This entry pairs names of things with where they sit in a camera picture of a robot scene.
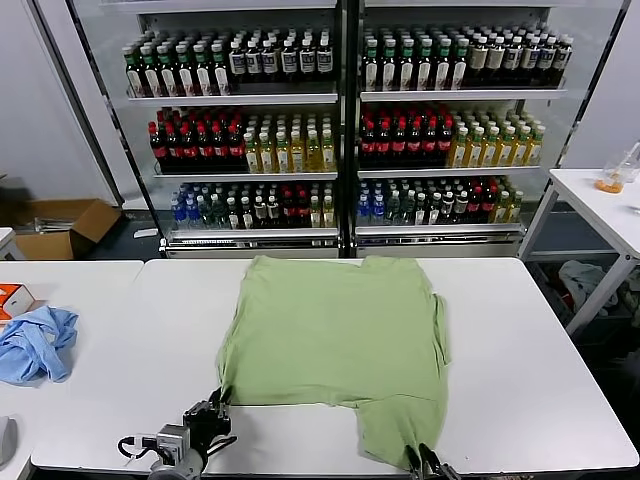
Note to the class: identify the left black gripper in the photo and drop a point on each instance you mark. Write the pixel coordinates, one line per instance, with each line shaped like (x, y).
(207, 425)

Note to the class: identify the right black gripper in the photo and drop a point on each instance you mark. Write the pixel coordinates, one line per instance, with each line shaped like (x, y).
(440, 475)

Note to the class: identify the light green t-shirt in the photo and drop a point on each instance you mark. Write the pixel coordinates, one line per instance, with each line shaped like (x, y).
(335, 340)

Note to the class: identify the grey green clothes pile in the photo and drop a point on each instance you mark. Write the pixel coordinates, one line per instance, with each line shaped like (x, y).
(585, 280)

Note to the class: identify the white flat floor object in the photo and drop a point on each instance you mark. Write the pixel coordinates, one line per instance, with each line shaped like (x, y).
(145, 232)

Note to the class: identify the small dark white cap bottle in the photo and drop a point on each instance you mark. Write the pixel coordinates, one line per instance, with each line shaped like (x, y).
(246, 215)
(434, 210)
(232, 215)
(420, 210)

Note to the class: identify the small green tinted water bottle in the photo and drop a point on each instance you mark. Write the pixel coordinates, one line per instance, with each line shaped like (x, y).
(395, 207)
(205, 212)
(218, 212)
(408, 207)

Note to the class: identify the small blue water bottle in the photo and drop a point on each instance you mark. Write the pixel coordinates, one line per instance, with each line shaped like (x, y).
(363, 207)
(178, 212)
(378, 207)
(192, 212)

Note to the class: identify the small dark white label bottle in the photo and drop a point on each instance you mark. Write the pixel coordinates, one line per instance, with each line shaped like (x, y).
(461, 205)
(259, 212)
(273, 212)
(447, 205)

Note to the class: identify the crumpled light blue shirt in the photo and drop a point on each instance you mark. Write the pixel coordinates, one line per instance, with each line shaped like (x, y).
(35, 345)

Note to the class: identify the small red label cola bottle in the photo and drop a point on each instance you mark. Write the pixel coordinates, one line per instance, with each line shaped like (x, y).
(287, 210)
(489, 202)
(475, 202)
(301, 210)

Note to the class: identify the small yellow tea bottle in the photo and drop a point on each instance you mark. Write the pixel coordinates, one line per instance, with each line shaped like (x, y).
(315, 215)
(328, 215)
(515, 206)
(502, 207)

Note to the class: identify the open brown cardboard box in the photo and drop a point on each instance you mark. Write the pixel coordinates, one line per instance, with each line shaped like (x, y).
(95, 215)

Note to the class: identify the orange and white box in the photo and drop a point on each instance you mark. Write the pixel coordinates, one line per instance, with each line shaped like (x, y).
(15, 300)

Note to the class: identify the grey metal bars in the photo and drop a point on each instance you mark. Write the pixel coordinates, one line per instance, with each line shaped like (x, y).
(50, 225)

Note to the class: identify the yellow juice bottle green cap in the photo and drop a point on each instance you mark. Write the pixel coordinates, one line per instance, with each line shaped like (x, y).
(298, 155)
(282, 155)
(313, 155)
(252, 155)
(459, 150)
(475, 150)
(536, 150)
(506, 150)
(267, 155)
(328, 155)
(491, 150)
(521, 150)

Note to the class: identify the red cap cola bottle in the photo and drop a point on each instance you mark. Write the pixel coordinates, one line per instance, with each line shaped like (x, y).
(368, 145)
(444, 145)
(219, 150)
(189, 150)
(398, 145)
(429, 145)
(159, 150)
(414, 145)
(174, 150)
(204, 150)
(383, 145)
(235, 150)

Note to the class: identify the white stool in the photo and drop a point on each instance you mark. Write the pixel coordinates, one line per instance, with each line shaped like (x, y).
(7, 245)

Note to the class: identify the glass door drinks cooler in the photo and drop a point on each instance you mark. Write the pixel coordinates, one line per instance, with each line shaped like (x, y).
(450, 94)
(225, 99)

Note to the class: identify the white metal side table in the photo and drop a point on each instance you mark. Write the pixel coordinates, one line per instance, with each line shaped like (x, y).
(590, 200)

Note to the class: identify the green cap dark tea bottle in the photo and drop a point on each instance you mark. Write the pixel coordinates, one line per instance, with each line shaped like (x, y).
(459, 67)
(424, 70)
(203, 75)
(389, 70)
(371, 70)
(133, 75)
(406, 70)
(442, 70)
(168, 75)
(185, 75)
(221, 75)
(150, 75)

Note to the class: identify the glass beaker orange liquid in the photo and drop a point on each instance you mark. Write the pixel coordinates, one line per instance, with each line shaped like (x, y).
(610, 184)

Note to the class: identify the blue label dark drink bottle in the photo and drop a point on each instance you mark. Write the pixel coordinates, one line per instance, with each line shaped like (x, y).
(289, 62)
(254, 62)
(324, 62)
(237, 62)
(306, 62)
(512, 57)
(270, 62)
(546, 56)
(564, 55)
(528, 57)

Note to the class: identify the beige label dark drink bottle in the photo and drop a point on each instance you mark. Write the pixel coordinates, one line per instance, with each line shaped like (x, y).
(478, 57)
(495, 57)

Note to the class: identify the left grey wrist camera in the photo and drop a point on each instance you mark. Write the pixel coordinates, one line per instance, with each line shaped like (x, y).
(170, 440)

